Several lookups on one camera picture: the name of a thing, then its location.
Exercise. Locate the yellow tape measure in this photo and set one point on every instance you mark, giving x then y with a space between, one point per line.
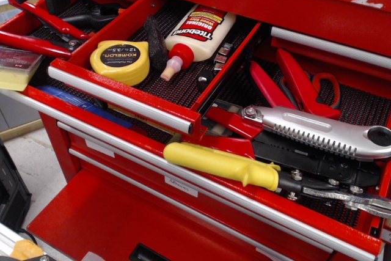
123 61

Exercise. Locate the yellow block clear case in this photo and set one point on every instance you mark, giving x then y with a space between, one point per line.
18 68

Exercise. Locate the black plastic clamp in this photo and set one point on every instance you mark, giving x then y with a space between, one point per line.
95 15

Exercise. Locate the silver box cutter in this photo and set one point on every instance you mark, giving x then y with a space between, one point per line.
364 143

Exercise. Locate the blue flat package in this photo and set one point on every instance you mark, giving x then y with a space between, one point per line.
84 104

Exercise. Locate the yellow handled tin snips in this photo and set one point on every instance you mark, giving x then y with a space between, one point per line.
269 176

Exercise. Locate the red handled crimping tool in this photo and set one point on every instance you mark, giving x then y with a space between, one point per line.
252 142

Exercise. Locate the red handled wire stripper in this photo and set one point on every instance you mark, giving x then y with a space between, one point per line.
71 37

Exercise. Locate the Titebond wood glue bottle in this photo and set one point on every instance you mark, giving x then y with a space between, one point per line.
196 37

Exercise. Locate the red handled scissors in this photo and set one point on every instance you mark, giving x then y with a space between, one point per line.
325 84

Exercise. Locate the clear blade dispenser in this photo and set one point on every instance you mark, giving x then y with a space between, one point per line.
218 113

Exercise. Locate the black box on floor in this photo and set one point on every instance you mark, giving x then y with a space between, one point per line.
15 197

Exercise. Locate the red metal tool chest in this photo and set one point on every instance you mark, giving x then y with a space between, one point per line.
347 38

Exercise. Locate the wide red open drawer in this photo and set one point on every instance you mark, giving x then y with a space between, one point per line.
116 198

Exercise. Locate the red handled pliers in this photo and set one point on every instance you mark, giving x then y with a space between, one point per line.
296 89

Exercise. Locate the small silver metal clips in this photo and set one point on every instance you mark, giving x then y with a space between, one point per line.
222 56

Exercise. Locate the small red open drawer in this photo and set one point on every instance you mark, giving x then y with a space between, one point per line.
176 104

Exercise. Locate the white drawer label Adhesives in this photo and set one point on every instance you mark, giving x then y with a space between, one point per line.
181 186

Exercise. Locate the black foam brush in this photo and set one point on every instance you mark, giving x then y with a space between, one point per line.
157 46

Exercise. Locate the yellow flat package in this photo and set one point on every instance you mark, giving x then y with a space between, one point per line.
142 119

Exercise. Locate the black knob with screw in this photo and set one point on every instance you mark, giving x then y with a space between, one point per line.
203 79

